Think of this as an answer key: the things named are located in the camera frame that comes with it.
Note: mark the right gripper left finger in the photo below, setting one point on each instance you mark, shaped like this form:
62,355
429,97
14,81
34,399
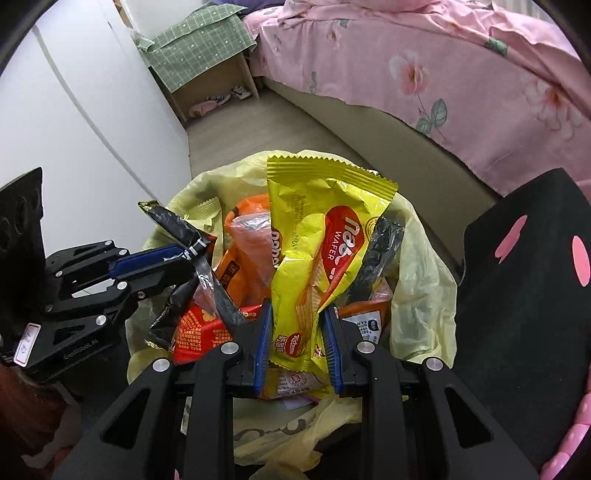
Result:
264,337

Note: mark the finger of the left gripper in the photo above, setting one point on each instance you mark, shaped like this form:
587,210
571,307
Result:
169,259
153,279

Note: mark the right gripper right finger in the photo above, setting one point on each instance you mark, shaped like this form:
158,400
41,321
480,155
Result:
331,344

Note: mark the black foil wrapper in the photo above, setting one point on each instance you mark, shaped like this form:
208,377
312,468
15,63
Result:
197,248

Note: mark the red gold snack wrapper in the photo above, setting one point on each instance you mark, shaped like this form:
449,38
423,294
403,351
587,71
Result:
197,333

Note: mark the orange snack bag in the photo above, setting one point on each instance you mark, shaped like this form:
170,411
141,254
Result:
246,270

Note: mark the yellow wafer wrapper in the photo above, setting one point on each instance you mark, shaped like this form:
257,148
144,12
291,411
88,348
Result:
322,213

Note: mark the red brown sleeve forearm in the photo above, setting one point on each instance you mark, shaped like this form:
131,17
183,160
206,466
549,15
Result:
30,415

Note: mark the yellow trash bag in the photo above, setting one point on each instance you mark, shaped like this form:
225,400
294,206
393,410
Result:
423,309

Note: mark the pink slipper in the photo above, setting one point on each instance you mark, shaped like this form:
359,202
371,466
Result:
202,108

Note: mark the black table cloth pink spots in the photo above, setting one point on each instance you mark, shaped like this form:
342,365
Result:
523,315

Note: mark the wooden nightstand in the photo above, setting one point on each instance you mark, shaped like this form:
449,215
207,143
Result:
217,80

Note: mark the sneaker under nightstand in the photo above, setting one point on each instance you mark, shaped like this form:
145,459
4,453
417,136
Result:
240,93

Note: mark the green checkered cloth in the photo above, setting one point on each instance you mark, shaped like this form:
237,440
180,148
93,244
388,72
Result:
210,35

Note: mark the pink caterpillar toy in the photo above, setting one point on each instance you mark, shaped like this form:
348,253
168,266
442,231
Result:
571,442

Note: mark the pink floral bed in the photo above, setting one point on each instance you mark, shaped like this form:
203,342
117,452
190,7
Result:
461,102

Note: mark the purple pillow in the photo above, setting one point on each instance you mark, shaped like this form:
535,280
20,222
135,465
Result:
252,5

